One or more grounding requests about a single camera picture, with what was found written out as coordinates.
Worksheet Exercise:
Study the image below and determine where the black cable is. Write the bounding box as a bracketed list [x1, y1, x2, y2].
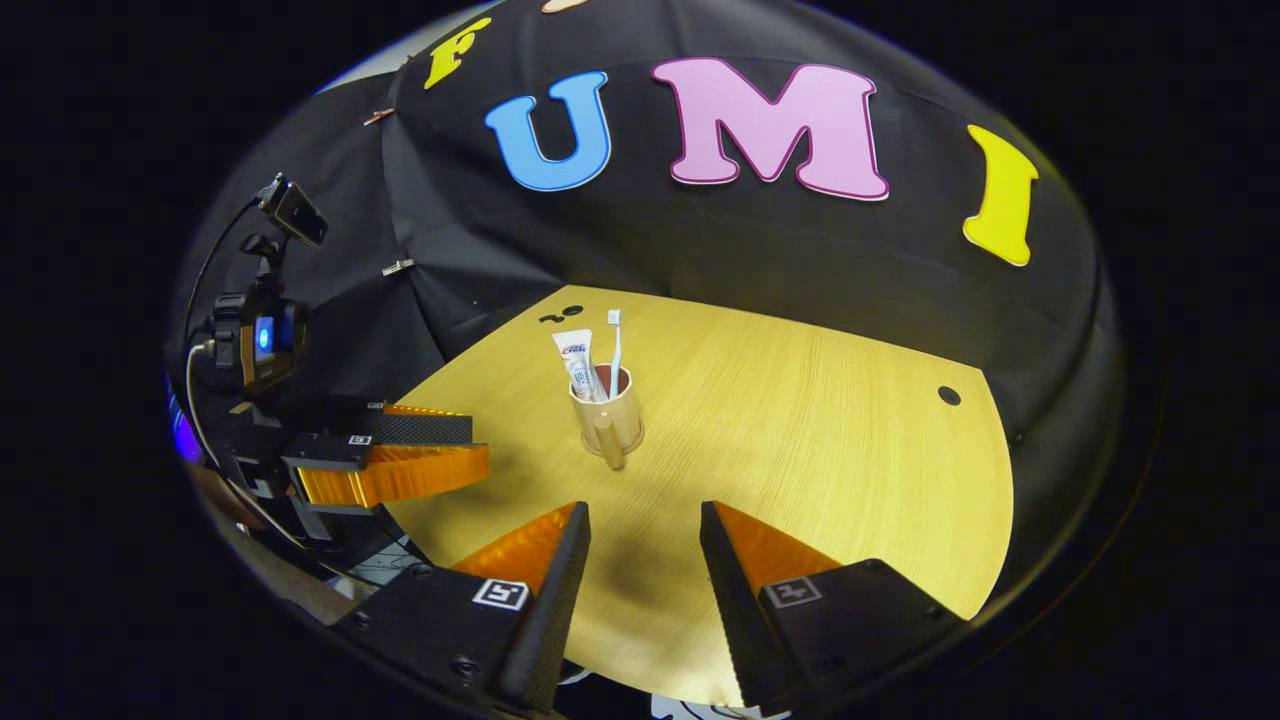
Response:
[182, 194, 264, 347]

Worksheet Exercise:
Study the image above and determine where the black backdrop cloth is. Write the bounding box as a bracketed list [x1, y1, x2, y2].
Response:
[165, 0, 1123, 601]

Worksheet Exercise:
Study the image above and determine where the beige cup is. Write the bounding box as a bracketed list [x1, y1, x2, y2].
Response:
[568, 362, 646, 472]

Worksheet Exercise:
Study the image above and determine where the white toothpaste tube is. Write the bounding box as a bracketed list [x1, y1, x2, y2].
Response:
[551, 328, 608, 404]

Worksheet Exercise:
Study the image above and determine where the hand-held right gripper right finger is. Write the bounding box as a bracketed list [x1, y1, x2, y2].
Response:
[699, 499, 967, 717]

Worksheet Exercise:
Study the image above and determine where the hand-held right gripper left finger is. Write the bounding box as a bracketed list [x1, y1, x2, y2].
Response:
[334, 500, 592, 717]

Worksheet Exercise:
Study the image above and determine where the dark patterned clothing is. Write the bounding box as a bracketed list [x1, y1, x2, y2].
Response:
[560, 665, 793, 720]

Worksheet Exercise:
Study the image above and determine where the light blue toothbrush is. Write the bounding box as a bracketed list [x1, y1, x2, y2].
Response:
[605, 307, 625, 402]

